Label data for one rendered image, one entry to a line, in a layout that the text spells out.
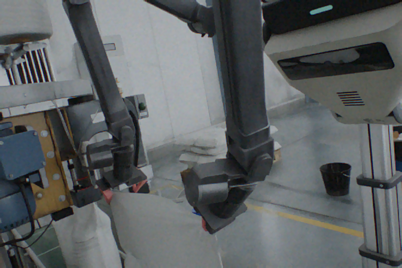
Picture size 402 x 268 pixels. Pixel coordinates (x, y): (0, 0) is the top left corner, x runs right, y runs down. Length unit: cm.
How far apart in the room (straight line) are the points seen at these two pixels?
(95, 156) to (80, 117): 24
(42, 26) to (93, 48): 14
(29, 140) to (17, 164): 6
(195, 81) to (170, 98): 71
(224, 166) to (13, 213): 53
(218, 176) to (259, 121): 12
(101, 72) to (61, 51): 348
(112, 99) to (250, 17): 54
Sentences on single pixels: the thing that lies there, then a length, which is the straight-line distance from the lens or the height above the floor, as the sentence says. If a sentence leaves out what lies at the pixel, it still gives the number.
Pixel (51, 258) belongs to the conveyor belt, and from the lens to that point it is 243.
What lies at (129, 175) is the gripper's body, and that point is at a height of 111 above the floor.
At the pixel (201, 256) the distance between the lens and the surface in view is 80.
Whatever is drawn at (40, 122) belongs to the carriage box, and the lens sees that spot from 108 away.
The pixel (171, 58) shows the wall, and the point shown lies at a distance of 630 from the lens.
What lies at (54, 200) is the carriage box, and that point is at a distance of 112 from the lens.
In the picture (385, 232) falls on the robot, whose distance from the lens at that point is 119.
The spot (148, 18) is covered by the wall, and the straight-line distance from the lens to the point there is 620.
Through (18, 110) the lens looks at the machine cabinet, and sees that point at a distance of 384.
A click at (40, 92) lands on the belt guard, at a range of 97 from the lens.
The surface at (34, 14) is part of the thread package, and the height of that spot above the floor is 157.
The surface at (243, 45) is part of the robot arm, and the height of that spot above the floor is 139.
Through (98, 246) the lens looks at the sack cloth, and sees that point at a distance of 149.
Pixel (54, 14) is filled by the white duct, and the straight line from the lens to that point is 443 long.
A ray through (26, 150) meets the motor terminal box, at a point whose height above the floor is 126.
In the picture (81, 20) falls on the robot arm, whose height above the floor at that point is 153.
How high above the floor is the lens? 136
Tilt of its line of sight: 10 degrees down
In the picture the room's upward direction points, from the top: 10 degrees counter-clockwise
